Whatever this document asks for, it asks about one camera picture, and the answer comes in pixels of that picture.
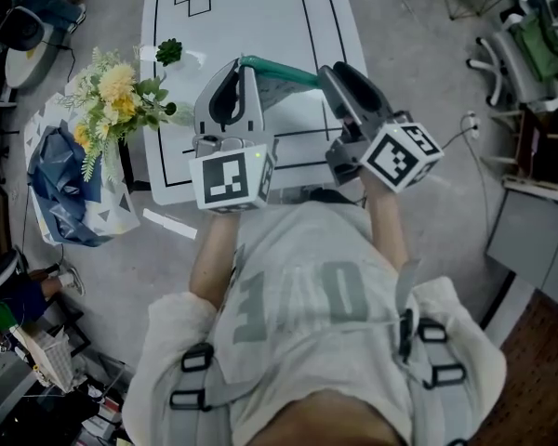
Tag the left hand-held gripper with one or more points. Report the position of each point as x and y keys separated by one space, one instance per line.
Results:
x=223 y=179

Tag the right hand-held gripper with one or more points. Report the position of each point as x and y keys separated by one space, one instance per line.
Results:
x=395 y=156

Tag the teal patterned cloth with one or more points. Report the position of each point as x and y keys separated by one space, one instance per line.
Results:
x=283 y=70

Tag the person's left forearm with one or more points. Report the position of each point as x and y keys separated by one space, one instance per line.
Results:
x=214 y=258

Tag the person's right forearm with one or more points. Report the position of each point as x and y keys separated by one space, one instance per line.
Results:
x=386 y=226

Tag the small green succulent plant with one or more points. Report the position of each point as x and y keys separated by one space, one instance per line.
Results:
x=169 y=52

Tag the person's sneaker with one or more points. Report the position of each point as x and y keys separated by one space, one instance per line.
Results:
x=321 y=195

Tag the yellow flower bouquet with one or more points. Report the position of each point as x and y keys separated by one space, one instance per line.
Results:
x=116 y=82

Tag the white power strip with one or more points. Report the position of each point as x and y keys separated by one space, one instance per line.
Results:
x=471 y=126

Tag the white office chair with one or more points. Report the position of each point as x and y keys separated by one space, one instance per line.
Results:
x=511 y=68

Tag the person's white t-shirt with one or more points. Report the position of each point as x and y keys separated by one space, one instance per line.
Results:
x=307 y=258

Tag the green handbag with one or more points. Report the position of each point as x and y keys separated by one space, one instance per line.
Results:
x=539 y=49

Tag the wooden stool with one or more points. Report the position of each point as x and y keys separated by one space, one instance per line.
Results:
x=539 y=142

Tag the round white orange-patterned pouf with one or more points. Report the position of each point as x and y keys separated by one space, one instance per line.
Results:
x=28 y=70

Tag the grey cabinet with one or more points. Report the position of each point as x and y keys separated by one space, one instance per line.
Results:
x=530 y=240

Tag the white perforated basket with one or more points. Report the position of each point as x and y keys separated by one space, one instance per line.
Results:
x=46 y=360

